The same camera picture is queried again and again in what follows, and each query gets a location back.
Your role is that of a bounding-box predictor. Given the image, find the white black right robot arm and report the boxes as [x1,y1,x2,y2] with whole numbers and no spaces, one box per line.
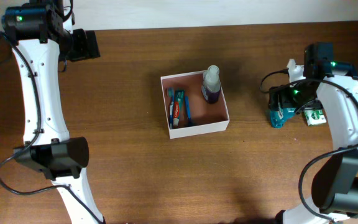
[266,42,358,223]

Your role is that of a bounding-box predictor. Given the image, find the blue white toothbrush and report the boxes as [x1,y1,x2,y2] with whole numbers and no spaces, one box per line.
[167,88,175,129]

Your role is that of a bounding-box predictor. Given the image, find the white cardboard box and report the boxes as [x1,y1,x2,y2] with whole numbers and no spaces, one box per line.
[160,71,230,139]

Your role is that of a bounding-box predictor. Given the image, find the green Colgate toothpaste tube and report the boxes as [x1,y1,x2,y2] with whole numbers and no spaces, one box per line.
[173,90,185,127]

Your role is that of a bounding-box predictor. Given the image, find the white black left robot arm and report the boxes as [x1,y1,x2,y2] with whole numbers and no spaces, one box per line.
[1,1,105,223]

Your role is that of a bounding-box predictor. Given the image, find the teal mouthwash bottle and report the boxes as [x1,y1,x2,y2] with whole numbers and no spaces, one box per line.
[269,108,295,129]

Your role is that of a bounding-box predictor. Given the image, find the green soap box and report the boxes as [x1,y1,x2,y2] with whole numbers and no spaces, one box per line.
[303,110,326,126]

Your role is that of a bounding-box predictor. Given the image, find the dark blue spray bottle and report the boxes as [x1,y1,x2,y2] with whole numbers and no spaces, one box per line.
[201,65,221,104]

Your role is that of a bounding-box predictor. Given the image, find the blue disposable razor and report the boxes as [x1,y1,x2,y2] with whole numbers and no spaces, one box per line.
[185,95,195,127]

